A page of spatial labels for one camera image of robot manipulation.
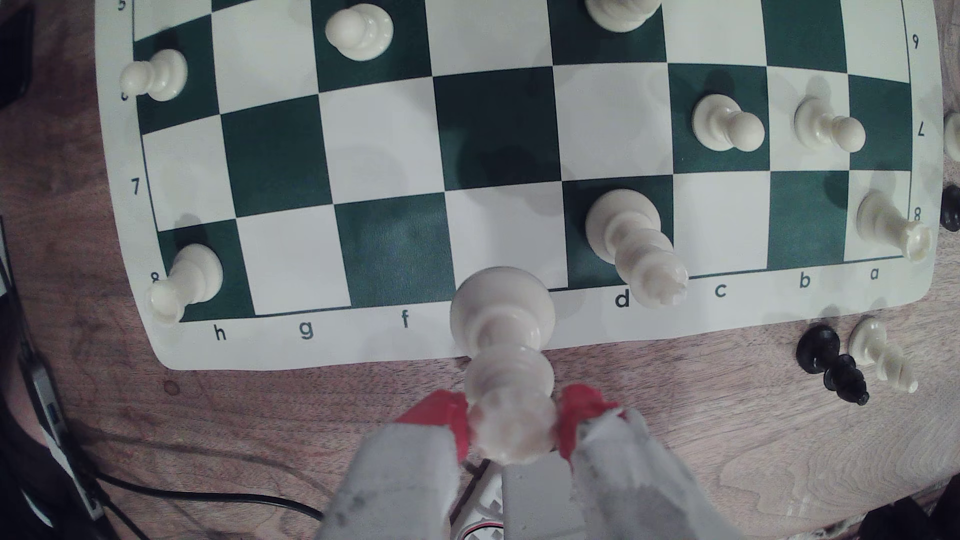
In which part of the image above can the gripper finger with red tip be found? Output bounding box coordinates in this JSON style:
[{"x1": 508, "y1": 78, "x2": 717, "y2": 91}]
[
  {"x1": 315, "y1": 389, "x2": 472, "y2": 540},
  {"x1": 555, "y1": 384, "x2": 745, "y2": 540}
]

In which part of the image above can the white chess king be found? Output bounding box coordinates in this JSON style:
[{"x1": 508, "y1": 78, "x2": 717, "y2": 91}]
[{"x1": 449, "y1": 267, "x2": 559, "y2": 465}]

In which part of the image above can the black chess pawn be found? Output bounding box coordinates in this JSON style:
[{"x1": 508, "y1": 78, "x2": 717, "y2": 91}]
[{"x1": 795, "y1": 324, "x2": 871, "y2": 407}]

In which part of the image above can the white chess queen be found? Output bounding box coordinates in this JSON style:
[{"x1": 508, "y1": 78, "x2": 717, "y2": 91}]
[{"x1": 585, "y1": 188, "x2": 690, "y2": 309}]

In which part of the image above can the white chess bishop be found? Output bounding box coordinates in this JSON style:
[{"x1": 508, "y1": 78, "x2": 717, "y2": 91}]
[{"x1": 848, "y1": 316, "x2": 920, "y2": 395}]

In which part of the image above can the green white chess mat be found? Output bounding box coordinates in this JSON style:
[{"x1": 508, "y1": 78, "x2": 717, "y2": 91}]
[{"x1": 93, "y1": 0, "x2": 945, "y2": 372}]

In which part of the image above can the white chess rook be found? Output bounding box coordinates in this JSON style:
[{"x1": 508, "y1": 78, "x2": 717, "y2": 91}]
[{"x1": 856, "y1": 190, "x2": 933, "y2": 264}]

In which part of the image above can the white chess pawn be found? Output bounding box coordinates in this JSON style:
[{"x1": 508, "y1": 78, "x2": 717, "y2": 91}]
[
  {"x1": 691, "y1": 93, "x2": 767, "y2": 153},
  {"x1": 793, "y1": 96, "x2": 867, "y2": 154},
  {"x1": 119, "y1": 48, "x2": 189, "y2": 102},
  {"x1": 324, "y1": 3, "x2": 395, "y2": 62}
]

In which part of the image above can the tall white chess piece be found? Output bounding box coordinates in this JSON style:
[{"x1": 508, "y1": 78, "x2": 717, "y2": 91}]
[{"x1": 584, "y1": 0, "x2": 663, "y2": 33}]

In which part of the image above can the white pawn at h8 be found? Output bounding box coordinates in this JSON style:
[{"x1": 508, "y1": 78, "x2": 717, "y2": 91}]
[{"x1": 147, "y1": 243, "x2": 225, "y2": 325}]

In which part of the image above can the black device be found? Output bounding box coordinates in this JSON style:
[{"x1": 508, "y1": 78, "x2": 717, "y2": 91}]
[{"x1": 0, "y1": 3, "x2": 36, "y2": 108}]

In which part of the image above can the black cable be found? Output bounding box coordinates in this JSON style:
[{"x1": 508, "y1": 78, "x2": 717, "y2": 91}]
[{"x1": 71, "y1": 465, "x2": 325, "y2": 522}]

